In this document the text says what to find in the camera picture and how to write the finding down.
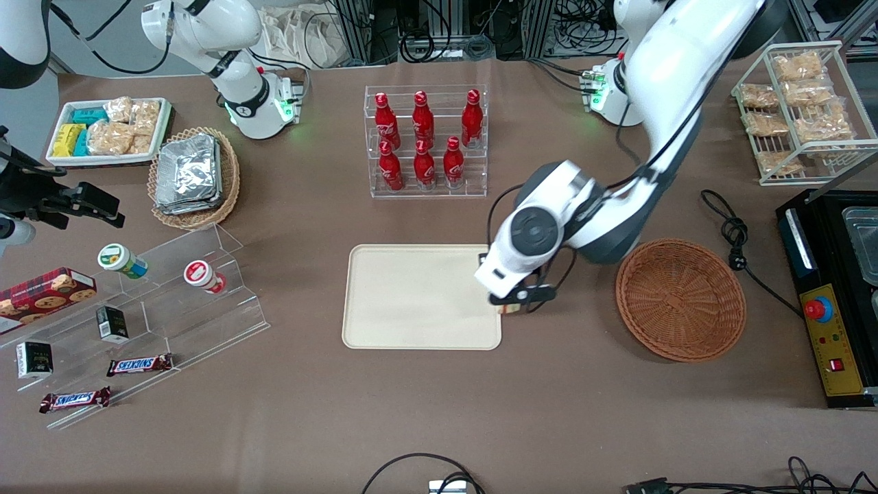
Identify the triangular sandwich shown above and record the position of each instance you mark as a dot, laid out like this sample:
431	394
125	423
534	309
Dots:
509	310

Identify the red cola bottle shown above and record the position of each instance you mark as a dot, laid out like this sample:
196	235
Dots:
453	168
423	122
424	170
386	123
472	123
391	171

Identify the stack of foil packs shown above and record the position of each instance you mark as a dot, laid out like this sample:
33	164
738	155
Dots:
188	175

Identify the clear acrylic step display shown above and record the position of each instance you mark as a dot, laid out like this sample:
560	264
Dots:
199	329

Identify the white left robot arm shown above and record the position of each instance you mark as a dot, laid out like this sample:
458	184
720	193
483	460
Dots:
658	89

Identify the white cloth bag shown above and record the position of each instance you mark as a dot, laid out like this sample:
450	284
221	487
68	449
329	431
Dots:
302	38

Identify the clear container on appliance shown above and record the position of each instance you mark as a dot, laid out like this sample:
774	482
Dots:
864	247

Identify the round brown wicker basket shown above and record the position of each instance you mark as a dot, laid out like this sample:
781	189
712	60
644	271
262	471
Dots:
679	302

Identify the small dark box white edge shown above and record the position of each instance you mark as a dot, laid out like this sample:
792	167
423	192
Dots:
34	360

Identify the small white device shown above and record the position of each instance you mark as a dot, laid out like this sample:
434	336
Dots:
447	488

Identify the teal snack packet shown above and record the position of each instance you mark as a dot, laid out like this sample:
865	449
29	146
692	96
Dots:
89	116
81	144

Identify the aluminium frame post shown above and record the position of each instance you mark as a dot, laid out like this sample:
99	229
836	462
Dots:
357	31
542	27

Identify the yellow snack packet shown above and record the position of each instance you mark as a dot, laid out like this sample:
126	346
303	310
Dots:
67	139

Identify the red emergency stop button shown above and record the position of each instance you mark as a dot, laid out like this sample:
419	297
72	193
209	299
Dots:
820	310

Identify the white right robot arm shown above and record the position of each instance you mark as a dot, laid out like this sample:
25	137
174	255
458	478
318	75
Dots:
243	96

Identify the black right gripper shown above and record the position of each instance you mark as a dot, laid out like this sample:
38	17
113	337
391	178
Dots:
33	197

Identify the light oval wicker basket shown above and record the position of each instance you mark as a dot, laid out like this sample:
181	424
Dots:
230	178

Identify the green lid snack cup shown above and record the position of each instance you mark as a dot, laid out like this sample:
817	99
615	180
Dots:
120	260

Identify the small dark green box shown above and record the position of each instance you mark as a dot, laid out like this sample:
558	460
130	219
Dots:
112	324

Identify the clear rice cracker bag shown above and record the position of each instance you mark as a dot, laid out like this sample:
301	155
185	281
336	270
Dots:
142	144
145	116
110	137
118	110

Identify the red cookie box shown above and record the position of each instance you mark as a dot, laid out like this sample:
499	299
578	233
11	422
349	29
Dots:
44	295

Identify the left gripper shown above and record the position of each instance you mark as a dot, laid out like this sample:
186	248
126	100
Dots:
481	257

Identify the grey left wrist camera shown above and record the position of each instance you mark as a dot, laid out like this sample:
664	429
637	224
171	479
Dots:
525	294

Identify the red lid snack cup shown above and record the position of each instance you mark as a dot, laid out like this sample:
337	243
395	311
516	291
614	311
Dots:
202	276

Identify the white rectangular snack tray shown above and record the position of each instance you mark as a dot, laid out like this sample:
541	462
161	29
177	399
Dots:
58	116

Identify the black appliance with yellow panel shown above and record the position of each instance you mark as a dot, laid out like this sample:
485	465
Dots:
840	363

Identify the brown Snickers bar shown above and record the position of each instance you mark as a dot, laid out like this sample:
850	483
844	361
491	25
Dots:
74	399
139	365

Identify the beige plastic tray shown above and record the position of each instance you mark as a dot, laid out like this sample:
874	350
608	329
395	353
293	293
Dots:
411	296

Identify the clear acrylic bottle rack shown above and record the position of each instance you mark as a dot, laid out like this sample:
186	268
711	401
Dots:
429	193

